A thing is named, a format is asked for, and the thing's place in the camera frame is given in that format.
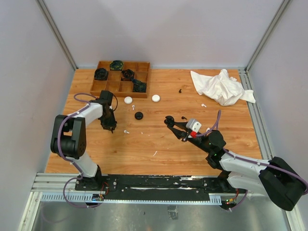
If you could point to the dark rolled fabric top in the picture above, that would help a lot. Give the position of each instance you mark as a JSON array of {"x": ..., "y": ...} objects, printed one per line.
[{"x": 116, "y": 65}]

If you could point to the white crumpled cloth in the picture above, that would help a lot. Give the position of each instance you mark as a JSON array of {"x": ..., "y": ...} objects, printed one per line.
[{"x": 221, "y": 88}]

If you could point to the dark rolled fabric middle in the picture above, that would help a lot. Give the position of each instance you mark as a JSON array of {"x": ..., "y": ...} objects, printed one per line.
[{"x": 127, "y": 75}]

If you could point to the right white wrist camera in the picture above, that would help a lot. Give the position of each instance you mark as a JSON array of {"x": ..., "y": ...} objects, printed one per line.
[{"x": 193, "y": 127}]

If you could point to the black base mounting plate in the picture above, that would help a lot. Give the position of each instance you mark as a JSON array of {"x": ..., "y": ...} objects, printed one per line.
[{"x": 159, "y": 183}]

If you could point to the dark rolled fabric bottom right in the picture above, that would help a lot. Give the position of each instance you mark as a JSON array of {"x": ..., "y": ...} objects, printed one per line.
[{"x": 139, "y": 86}]

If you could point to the black earbud charging case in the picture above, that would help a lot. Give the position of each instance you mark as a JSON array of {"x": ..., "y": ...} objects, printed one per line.
[{"x": 169, "y": 120}]

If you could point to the white slotted cable duct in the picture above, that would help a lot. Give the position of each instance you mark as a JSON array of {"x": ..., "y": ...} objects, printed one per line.
[{"x": 126, "y": 197}]

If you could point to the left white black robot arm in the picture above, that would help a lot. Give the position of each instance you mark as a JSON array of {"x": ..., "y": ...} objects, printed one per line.
[{"x": 69, "y": 138}]

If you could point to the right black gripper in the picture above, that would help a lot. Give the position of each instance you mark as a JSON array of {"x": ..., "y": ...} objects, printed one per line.
[{"x": 180, "y": 134}]

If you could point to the white round case left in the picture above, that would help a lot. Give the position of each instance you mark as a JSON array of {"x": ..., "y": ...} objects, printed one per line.
[{"x": 128, "y": 100}]

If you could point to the white round case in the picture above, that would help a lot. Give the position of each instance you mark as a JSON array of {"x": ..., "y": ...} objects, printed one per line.
[
  {"x": 128, "y": 100},
  {"x": 155, "y": 98}
]

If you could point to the wooden compartment tray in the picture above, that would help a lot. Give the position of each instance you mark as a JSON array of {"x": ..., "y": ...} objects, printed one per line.
[{"x": 121, "y": 88}]

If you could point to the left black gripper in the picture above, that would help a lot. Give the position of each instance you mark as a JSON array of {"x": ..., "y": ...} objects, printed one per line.
[{"x": 107, "y": 125}]

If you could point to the white round case right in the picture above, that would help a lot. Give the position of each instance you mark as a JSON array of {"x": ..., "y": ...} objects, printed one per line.
[{"x": 155, "y": 98}]

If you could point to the dark rolled fabric far left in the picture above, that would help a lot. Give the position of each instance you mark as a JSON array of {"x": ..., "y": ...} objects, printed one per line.
[{"x": 101, "y": 74}]

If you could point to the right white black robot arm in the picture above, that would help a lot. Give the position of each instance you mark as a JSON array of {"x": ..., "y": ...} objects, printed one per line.
[{"x": 273, "y": 178}]

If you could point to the dark rolled fabric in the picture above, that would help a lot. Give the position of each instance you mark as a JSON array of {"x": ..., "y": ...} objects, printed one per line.
[
  {"x": 101, "y": 74},
  {"x": 127, "y": 75},
  {"x": 116, "y": 65},
  {"x": 139, "y": 86}
]

